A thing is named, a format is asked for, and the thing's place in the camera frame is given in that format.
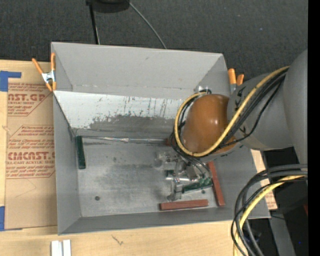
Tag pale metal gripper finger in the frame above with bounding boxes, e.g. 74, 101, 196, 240
166, 183, 186, 202
154, 151, 182, 173

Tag red-brown flat block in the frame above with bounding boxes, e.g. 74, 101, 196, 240
159, 199, 210, 211
206, 160, 226, 207

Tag grey metal bin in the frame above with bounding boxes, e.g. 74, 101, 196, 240
50, 41, 271, 236

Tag dark green flat block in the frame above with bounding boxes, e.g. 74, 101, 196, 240
75, 135, 87, 170

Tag brown cardboard board red print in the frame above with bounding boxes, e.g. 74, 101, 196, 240
0, 59, 279, 231

